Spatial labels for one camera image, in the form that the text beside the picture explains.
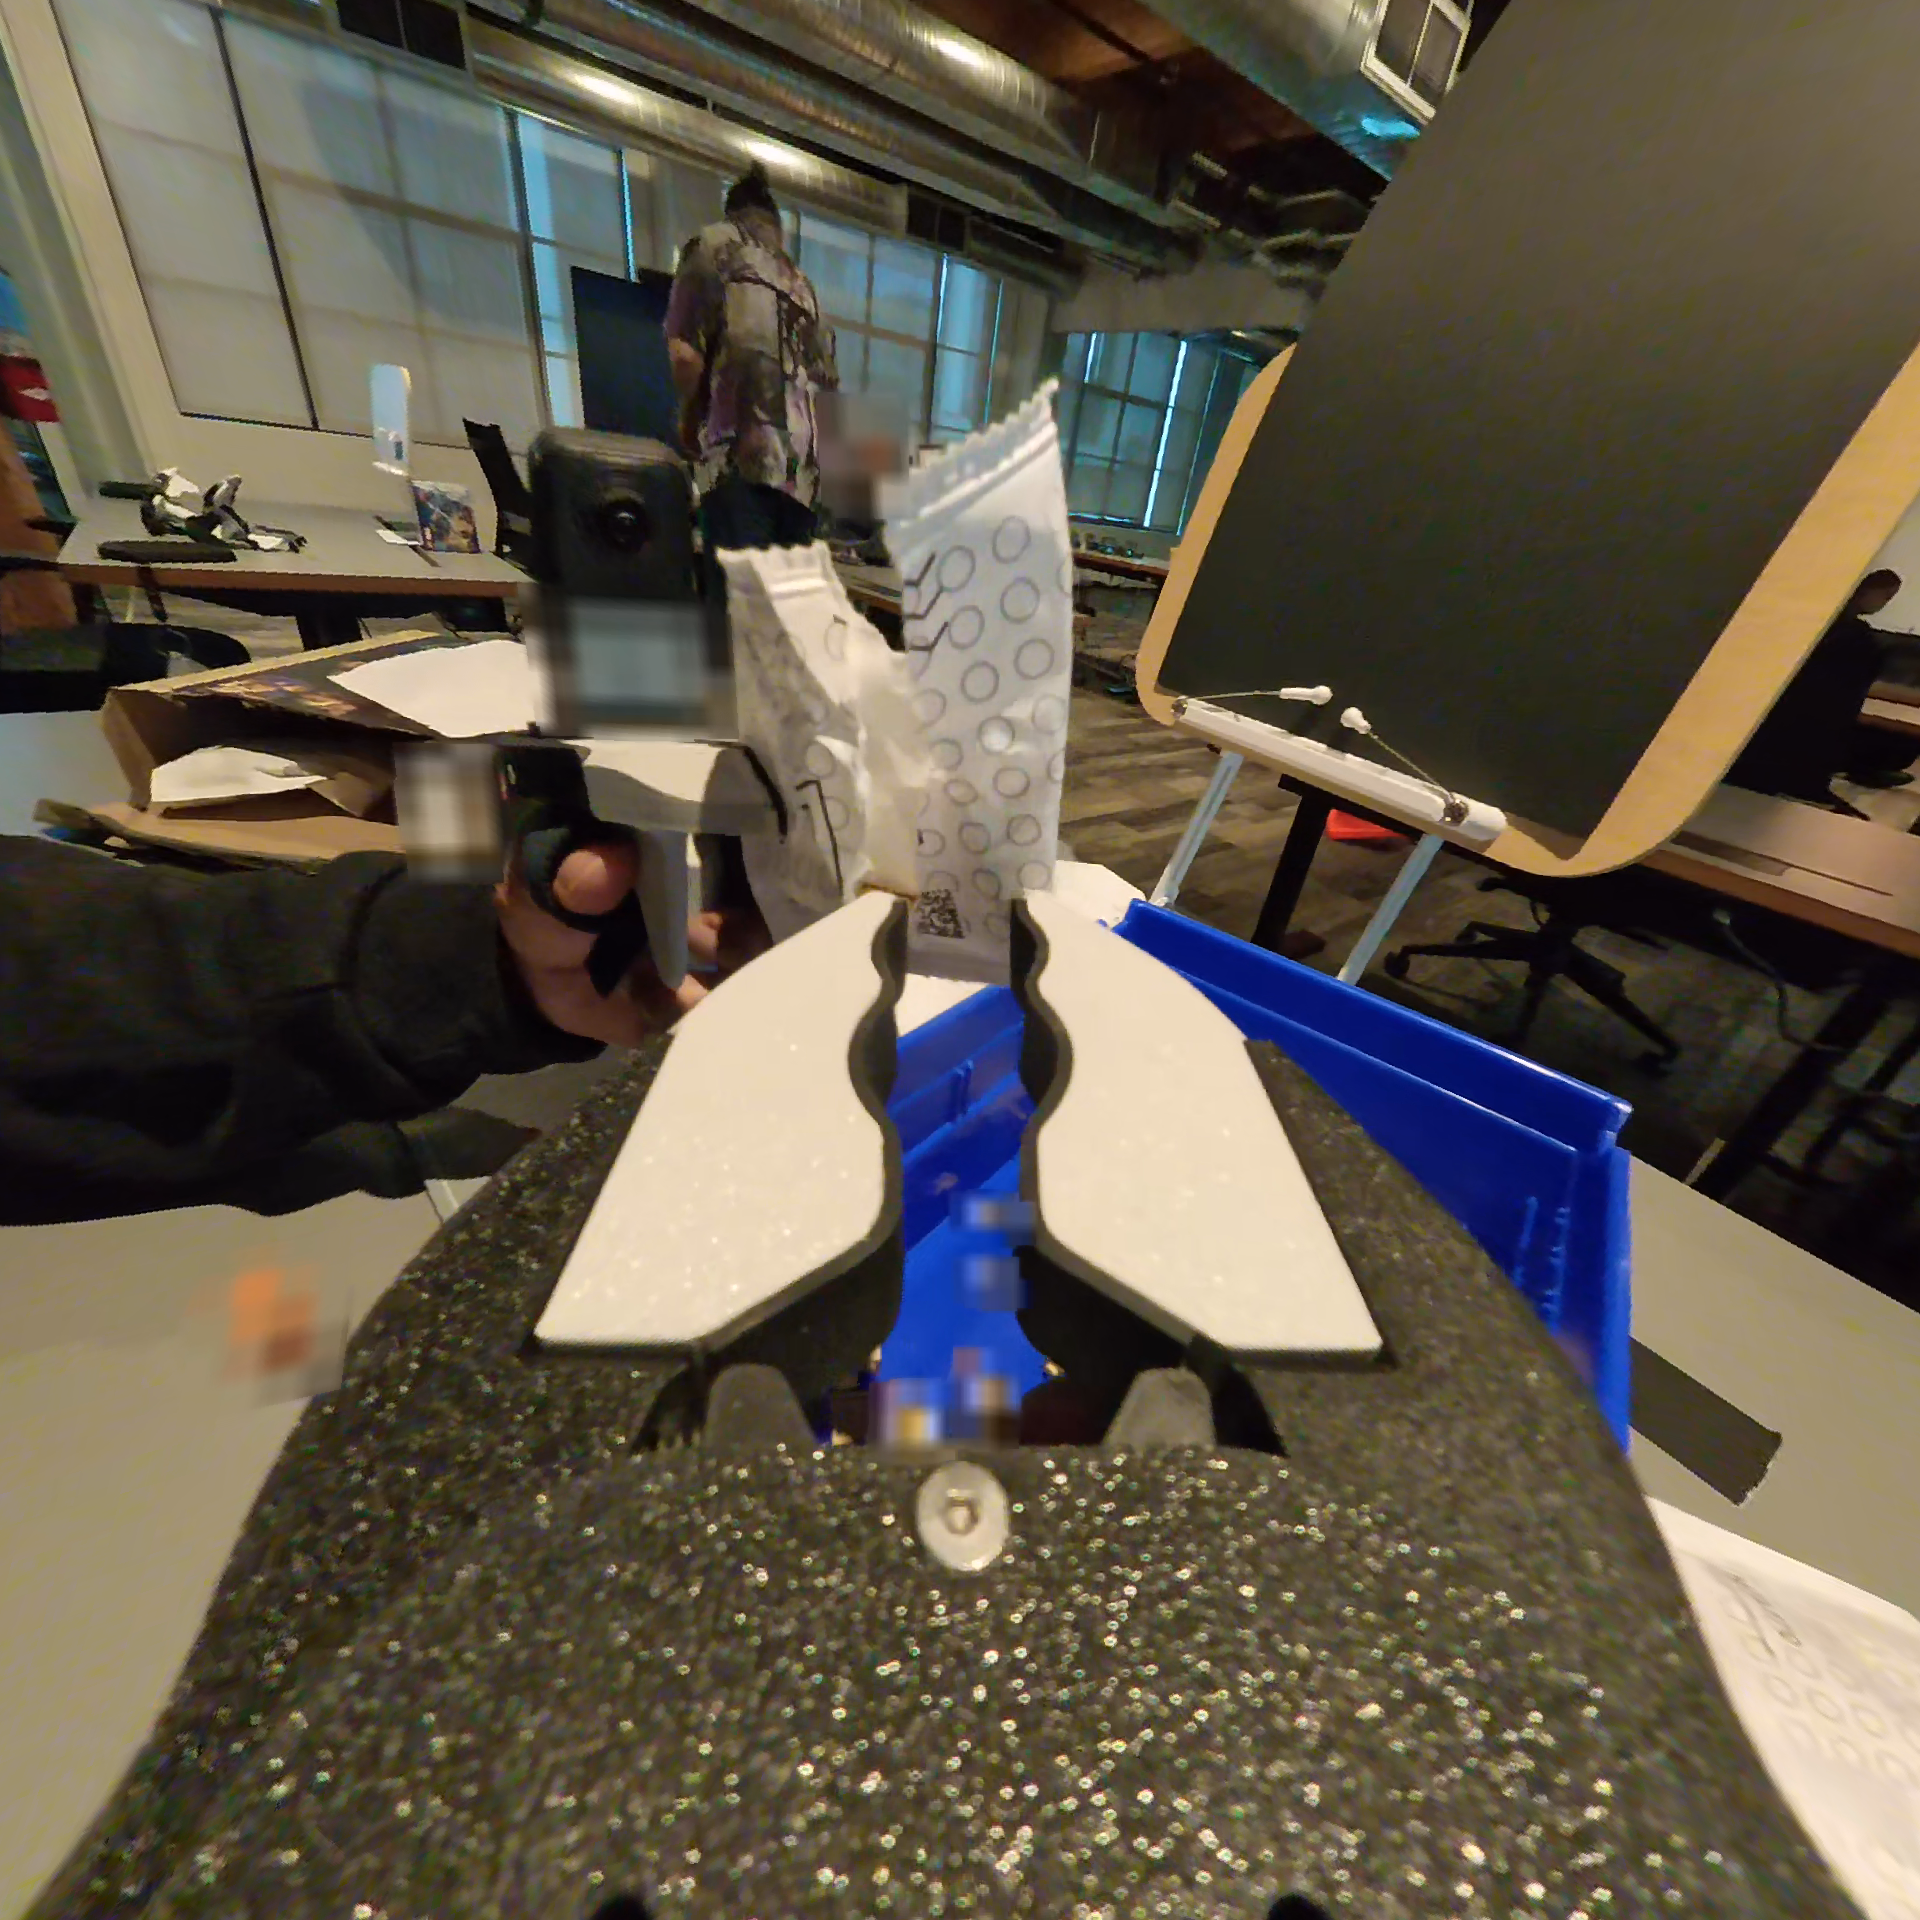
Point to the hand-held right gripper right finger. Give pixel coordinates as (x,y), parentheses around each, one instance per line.
(1186,1185)

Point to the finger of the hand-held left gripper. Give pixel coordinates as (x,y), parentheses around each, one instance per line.
(691,788)

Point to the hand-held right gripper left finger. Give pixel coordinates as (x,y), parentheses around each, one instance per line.
(722,1185)

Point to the blue plastic bin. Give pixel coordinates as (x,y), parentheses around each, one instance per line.
(1426,1125)

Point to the white paper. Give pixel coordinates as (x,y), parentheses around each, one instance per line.
(991,675)

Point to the person's left forearm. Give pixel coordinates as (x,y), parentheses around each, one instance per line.
(225,1020)

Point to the black desk mat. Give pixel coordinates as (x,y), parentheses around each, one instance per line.
(1705,1419)

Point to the grey desk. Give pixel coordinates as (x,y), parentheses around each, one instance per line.
(121,1470)

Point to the wooden side desk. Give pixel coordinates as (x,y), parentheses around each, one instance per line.
(1771,869)

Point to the person's left hand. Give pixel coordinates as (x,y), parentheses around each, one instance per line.
(586,983)

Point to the black office chair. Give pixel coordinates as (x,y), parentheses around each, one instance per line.
(495,487)

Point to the black computer monitor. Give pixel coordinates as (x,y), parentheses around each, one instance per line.
(622,354)

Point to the colourful printed box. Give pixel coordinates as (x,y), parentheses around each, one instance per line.
(446,517)

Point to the grey background table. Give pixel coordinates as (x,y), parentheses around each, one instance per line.
(347,563)

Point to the grey metal bar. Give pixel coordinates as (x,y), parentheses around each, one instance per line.
(1202,826)
(1393,909)

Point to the black white toy figure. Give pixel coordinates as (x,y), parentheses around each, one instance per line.
(211,517)

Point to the cardboard box with white flap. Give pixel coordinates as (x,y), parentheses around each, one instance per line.
(225,722)

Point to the white stand shelf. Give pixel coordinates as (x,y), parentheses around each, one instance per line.
(1349,774)

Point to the red fire extinguisher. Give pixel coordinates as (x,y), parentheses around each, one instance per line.
(29,383)

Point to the yellow rimmed panel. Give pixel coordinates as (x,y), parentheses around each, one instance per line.
(1575,377)

